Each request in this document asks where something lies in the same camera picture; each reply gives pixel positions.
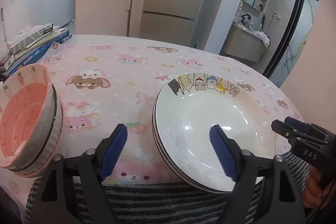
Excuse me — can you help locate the white plate with cartoon animals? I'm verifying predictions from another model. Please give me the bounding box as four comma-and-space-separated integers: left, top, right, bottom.
152, 73, 276, 193

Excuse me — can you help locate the pink strawberry bowl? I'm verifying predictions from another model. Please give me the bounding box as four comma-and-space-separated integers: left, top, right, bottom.
1, 64, 57, 169

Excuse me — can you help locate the white plate with life text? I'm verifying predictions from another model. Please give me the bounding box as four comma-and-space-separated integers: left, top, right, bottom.
151, 109, 215, 193

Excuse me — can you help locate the person's right hand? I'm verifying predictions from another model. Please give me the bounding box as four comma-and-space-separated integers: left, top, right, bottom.
302, 165, 330, 208

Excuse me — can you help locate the black framed glass door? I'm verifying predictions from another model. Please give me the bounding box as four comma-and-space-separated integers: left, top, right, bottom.
262, 0, 319, 87

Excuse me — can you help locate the white cloth on vanity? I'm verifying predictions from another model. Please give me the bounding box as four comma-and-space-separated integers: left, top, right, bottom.
255, 31, 271, 48

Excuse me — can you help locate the bathroom vanity cabinet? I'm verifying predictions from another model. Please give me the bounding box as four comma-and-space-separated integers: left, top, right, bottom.
221, 24, 266, 63

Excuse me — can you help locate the striped grey clothing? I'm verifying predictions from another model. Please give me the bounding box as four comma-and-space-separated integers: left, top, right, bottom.
25, 152, 309, 223

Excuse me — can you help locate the stack of books and boxes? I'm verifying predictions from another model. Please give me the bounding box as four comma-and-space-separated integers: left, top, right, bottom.
1, 26, 72, 76

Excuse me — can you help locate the white tissue box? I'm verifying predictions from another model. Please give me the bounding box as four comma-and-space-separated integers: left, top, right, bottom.
6, 23, 54, 48

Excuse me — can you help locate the white mop handle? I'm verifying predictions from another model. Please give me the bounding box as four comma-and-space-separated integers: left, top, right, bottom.
1, 7, 7, 43

